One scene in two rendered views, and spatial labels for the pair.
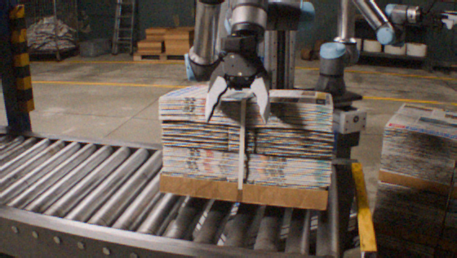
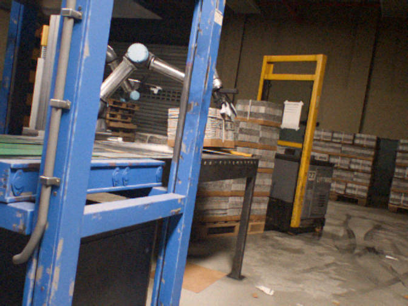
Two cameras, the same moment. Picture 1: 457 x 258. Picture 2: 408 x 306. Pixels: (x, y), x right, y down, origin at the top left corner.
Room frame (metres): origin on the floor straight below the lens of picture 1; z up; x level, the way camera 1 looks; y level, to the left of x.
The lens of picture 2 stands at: (0.32, 2.60, 0.93)
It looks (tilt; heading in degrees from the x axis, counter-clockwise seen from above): 3 degrees down; 282
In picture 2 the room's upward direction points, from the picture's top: 9 degrees clockwise
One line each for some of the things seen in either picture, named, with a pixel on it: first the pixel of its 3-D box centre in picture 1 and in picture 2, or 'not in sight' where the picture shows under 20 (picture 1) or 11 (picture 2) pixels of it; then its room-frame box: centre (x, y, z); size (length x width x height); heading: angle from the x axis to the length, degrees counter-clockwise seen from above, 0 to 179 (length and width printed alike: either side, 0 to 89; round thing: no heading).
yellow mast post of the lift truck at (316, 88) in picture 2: not in sight; (306, 141); (0.26, -1.92, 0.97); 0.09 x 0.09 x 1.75; 56
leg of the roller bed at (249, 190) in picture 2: not in sight; (243, 226); (0.59, -0.24, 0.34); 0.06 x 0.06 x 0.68; 78
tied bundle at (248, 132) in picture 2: not in sight; (234, 133); (0.94, -1.50, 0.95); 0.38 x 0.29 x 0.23; 145
